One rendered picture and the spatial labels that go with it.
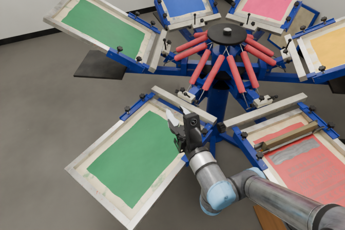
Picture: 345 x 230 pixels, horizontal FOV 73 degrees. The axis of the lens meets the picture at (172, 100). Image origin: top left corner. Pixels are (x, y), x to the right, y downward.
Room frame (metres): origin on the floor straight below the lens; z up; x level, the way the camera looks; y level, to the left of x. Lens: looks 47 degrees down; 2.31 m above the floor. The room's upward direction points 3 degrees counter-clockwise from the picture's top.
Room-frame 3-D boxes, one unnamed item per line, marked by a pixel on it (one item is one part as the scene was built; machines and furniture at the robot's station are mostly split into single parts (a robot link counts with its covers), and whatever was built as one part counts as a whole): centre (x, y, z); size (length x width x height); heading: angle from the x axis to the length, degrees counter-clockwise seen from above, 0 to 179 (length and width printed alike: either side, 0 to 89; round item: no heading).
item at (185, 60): (1.64, -0.46, 0.99); 0.82 x 0.79 x 0.12; 20
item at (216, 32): (1.64, -0.46, 0.67); 0.40 x 0.40 x 1.35
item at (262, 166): (0.78, -0.48, 0.97); 0.30 x 0.05 x 0.07; 20
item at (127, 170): (0.95, 0.12, 1.05); 1.08 x 0.61 x 0.23; 140
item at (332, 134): (0.97, -1.00, 0.97); 0.30 x 0.05 x 0.07; 20
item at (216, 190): (0.28, -0.11, 1.65); 0.11 x 0.08 x 0.09; 20
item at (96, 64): (1.76, 0.20, 0.91); 1.34 x 0.41 x 0.08; 80
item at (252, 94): (1.18, -0.63, 1.02); 0.17 x 0.06 x 0.05; 20
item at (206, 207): (0.28, -0.12, 1.56); 0.11 x 0.08 x 0.11; 110
